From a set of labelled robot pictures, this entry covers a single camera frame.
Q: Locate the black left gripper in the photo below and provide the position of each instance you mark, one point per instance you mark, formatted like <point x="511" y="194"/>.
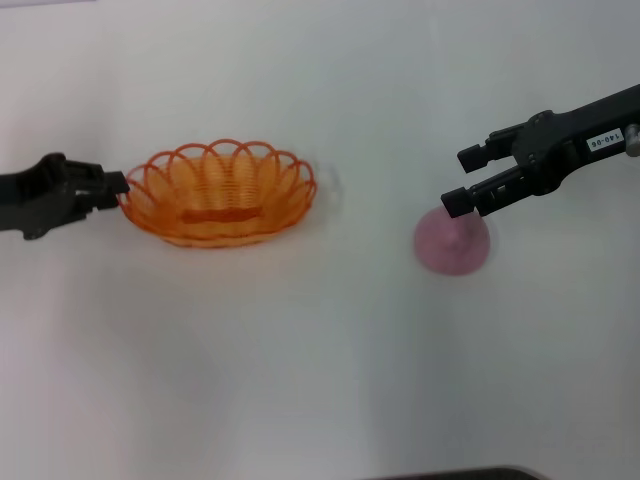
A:
<point x="35" y="200"/>

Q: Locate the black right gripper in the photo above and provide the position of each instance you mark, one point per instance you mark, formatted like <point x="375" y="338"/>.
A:
<point x="560" y="145"/>

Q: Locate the pink peach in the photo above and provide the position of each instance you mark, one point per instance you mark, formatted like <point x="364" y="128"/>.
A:
<point x="450" y="247"/>

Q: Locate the orange woven plastic basket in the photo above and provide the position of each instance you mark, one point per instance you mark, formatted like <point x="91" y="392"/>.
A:
<point x="220" y="215"/>

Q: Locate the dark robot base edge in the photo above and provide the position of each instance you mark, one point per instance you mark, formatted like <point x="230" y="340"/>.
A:
<point x="465" y="474"/>

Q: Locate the silver metal wrist connector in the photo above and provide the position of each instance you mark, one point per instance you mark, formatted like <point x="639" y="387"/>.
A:
<point x="634" y="139"/>

